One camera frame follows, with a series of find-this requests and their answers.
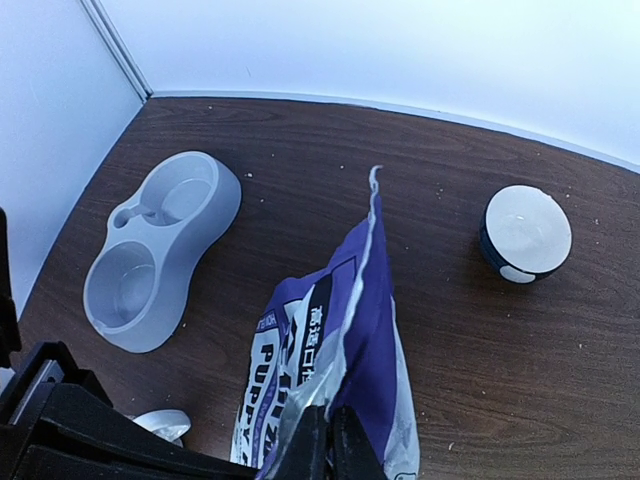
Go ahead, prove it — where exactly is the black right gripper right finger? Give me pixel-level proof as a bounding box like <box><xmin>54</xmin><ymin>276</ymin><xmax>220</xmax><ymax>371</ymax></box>
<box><xmin>331</xmin><ymin>406</ymin><xmax>385</xmax><ymax>480</ymax></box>

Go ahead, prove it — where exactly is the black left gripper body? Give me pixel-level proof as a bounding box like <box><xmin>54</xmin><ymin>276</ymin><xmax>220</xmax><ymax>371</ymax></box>
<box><xmin>0</xmin><ymin>207</ymin><xmax>261</xmax><ymax>480</ymax></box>

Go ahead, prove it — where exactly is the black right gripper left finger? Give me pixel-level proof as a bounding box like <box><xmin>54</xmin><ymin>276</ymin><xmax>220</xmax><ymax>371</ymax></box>
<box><xmin>255</xmin><ymin>406</ymin><xmax>328</xmax><ymax>479</ymax></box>

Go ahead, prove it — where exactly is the purple pet food bag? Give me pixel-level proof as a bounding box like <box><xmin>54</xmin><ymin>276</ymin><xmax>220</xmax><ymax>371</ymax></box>
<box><xmin>230</xmin><ymin>170</ymin><xmax>420</xmax><ymax>479</ymax></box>

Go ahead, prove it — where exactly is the grey double pet feeder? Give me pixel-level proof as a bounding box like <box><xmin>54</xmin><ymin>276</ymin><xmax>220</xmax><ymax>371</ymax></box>
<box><xmin>83</xmin><ymin>151</ymin><xmax>242</xmax><ymax>354</ymax></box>

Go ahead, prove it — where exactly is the white mug yellow inside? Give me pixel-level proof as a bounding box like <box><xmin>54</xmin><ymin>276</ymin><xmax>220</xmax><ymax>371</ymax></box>
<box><xmin>129</xmin><ymin>409</ymin><xmax>191</xmax><ymax>447</ymax></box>

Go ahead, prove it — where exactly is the dark blue white bowl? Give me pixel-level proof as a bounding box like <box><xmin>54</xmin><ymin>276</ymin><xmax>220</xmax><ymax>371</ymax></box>
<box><xmin>479</xmin><ymin>185</ymin><xmax>572</xmax><ymax>285</ymax></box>

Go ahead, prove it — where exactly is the left aluminium corner post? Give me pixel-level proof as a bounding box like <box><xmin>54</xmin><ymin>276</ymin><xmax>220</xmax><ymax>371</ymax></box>
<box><xmin>79</xmin><ymin>0</ymin><xmax>153</xmax><ymax>103</ymax></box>

